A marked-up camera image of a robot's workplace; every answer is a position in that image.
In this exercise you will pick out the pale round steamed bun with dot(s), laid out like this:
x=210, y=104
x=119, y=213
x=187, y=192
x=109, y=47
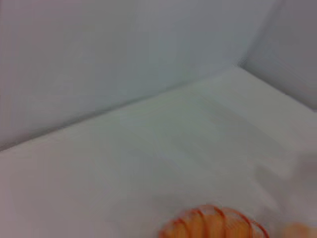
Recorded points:
x=297, y=231

